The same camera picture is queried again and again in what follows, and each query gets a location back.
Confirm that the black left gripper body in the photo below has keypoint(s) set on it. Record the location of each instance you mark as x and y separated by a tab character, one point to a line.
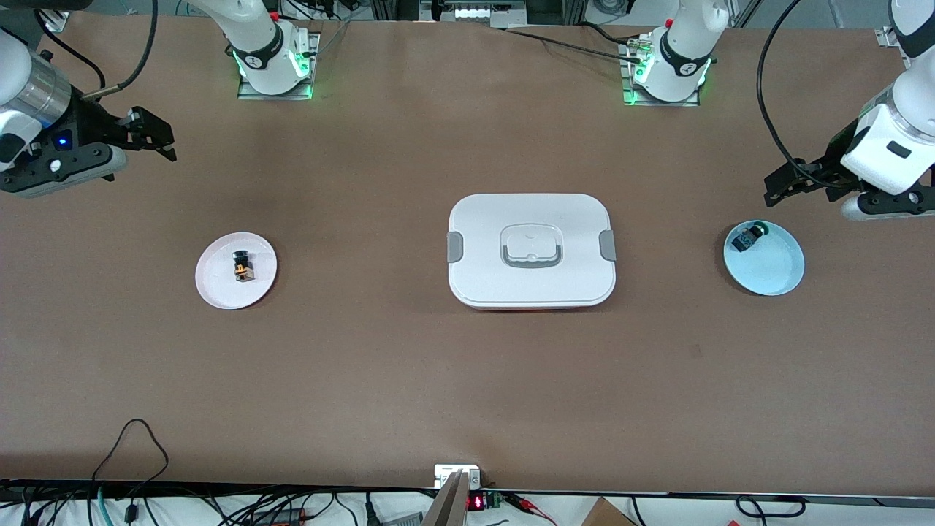
830	162

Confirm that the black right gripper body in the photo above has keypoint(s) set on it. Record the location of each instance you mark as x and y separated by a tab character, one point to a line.
91	126

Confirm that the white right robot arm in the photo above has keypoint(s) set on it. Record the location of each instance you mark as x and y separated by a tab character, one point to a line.
256	44

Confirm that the light blue round plate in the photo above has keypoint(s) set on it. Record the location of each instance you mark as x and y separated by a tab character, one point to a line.
771	270

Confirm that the white round plate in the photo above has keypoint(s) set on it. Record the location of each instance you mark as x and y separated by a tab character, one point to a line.
219	281

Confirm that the white power strip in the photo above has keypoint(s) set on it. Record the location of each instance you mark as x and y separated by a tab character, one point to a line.
486	12

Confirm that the brown cardboard piece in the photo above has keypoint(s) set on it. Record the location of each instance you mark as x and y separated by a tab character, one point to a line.
606	515

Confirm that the red alligator clip leads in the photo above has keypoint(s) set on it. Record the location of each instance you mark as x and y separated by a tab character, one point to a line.
529	505

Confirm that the small white box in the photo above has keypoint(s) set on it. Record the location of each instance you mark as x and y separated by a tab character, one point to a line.
447	475

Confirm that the red digit display module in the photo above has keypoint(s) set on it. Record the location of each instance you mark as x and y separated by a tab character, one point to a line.
476	502

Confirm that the grey wooden bar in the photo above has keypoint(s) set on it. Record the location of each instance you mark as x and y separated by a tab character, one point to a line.
449	504

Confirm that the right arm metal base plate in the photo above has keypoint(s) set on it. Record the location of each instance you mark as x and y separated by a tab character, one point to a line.
292	96

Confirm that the perforated aluminium rail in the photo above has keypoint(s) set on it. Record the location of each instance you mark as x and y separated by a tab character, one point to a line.
885	35

